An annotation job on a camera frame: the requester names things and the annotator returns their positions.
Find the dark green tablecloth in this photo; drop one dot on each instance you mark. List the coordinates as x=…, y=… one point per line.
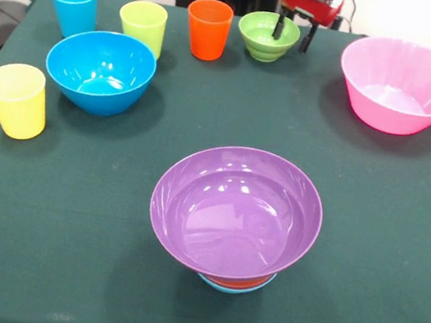
x=70, y=209

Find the small green plastic bowl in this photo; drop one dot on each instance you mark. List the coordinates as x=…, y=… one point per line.
x=258, y=38

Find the yellow plastic cup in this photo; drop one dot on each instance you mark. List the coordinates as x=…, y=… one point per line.
x=16, y=107

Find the lime green plastic cup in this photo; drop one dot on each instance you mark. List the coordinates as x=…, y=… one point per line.
x=142, y=24

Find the blue plastic cup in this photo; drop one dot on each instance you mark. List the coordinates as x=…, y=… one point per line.
x=75, y=10

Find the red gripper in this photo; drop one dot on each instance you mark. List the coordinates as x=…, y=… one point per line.
x=311, y=7

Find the orange plastic cup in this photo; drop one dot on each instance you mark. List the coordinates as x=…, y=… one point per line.
x=207, y=34

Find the black power plug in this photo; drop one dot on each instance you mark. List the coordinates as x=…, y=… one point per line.
x=336, y=23

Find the small blue plastic bowl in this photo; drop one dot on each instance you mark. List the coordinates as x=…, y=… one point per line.
x=231, y=289

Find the purple plastic bowl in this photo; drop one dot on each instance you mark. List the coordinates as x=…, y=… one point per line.
x=232, y=213

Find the large blue plastic bowl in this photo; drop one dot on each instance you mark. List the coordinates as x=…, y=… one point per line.
x=99, y=71

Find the large pink plastic bowl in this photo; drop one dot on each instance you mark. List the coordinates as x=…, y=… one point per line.
x=405, y=84

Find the orange plastic bowl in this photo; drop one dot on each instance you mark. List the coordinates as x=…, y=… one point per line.
x=236, y=283

